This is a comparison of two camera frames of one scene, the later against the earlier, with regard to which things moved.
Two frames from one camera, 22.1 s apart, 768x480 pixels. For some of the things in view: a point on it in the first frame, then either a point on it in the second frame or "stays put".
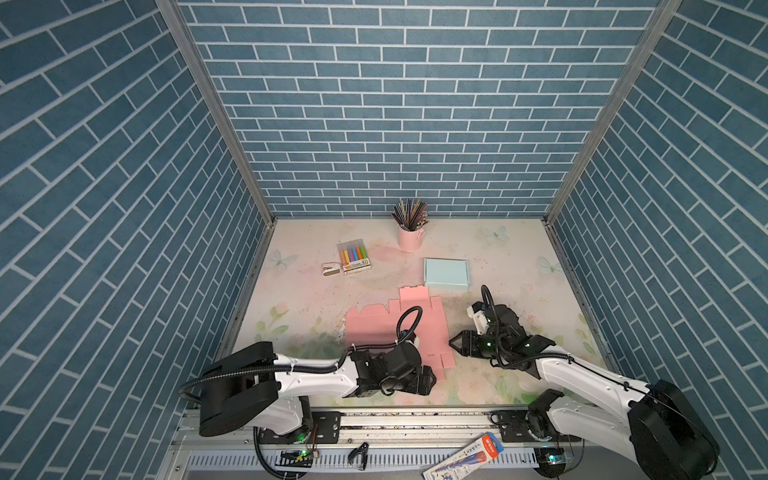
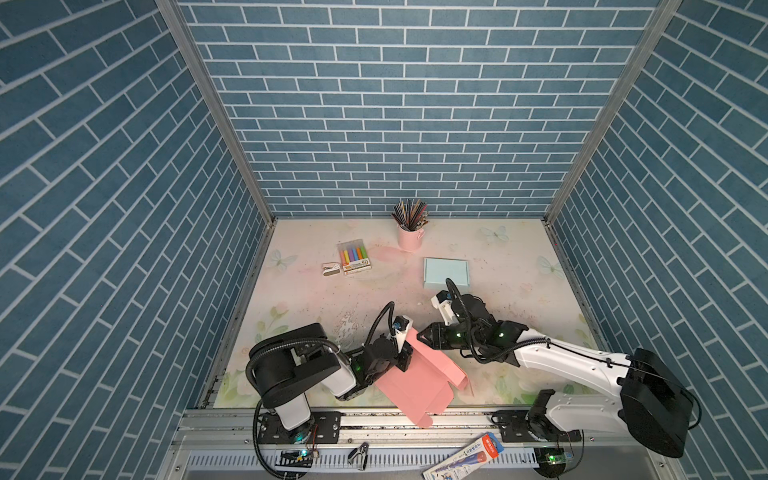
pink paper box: [378, 325] → [424, 388]
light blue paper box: [446, 274] stays put
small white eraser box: [331, 269] stays put
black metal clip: [361, 449] stays put
